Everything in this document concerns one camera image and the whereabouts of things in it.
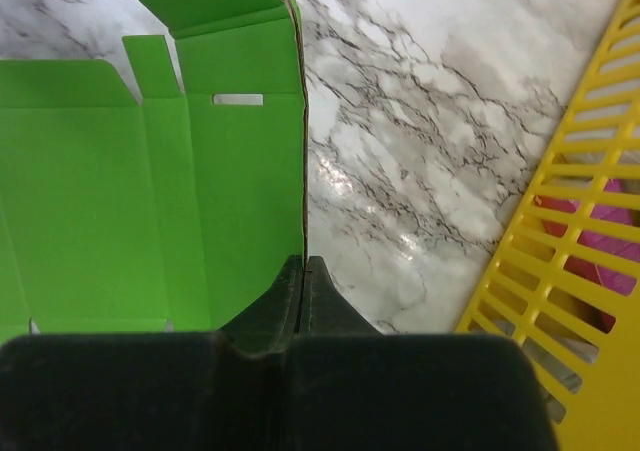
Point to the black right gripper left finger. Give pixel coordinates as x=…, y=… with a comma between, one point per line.
x=265, y=329

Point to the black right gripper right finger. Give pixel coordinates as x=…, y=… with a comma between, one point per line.
x=323, y=310

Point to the green paper box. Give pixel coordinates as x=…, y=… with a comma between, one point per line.
x=176, y=204

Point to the yellow plastic shopping basket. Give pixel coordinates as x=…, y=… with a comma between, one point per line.
x=590, y=378

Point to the pink snack package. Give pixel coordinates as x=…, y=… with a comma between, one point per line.
x=613, y=280

